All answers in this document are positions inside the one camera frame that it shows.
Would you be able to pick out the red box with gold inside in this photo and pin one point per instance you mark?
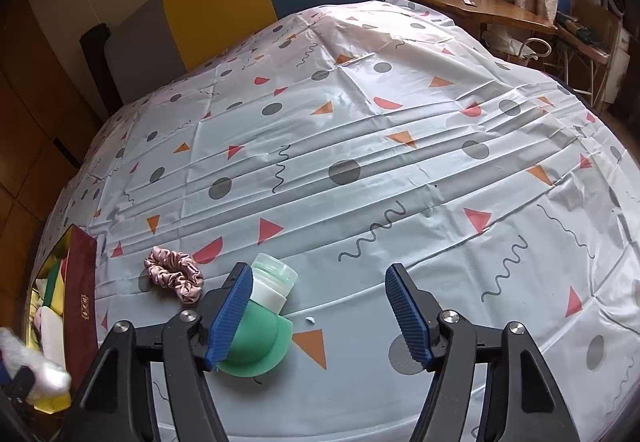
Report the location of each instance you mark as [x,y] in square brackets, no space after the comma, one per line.
[80,292]

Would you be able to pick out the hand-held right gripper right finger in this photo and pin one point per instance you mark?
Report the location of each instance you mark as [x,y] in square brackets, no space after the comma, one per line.
[407,317]

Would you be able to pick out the green silicone travel bottle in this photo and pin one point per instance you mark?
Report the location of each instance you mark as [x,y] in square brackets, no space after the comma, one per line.
[260,337]

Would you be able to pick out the wooden desk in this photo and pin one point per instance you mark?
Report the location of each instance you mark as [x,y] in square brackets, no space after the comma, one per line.
[490,10]

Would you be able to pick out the wooden shelf unit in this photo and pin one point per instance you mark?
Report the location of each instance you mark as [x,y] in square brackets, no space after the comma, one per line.
[595,42]

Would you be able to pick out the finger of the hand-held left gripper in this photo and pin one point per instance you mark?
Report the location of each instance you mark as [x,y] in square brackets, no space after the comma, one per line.
[17,389]

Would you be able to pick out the white fan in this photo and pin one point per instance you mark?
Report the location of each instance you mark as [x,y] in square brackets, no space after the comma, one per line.
[615,0]

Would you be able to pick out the green scouring sponge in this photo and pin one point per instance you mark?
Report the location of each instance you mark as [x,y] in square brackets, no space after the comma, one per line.
[51,284]

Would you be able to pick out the blue fan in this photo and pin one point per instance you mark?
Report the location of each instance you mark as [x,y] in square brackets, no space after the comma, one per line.
[565,0]

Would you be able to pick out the white fluffy plush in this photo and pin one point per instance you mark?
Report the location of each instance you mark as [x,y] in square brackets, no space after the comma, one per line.
[50,374]

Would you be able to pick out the printed grey tablecloth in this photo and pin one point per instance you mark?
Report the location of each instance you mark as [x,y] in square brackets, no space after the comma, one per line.
[350,147]

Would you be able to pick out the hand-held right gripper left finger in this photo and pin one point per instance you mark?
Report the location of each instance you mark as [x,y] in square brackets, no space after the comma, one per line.
[227,317]

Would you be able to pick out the yellow blue grey chair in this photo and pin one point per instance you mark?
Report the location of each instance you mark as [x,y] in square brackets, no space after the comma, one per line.
[215,12]

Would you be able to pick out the white tissue pack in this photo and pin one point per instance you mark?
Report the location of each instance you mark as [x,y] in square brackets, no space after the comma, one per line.
[52,334]

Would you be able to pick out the pink satin scrunchie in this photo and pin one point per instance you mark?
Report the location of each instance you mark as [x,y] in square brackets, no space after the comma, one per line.
[165,259]

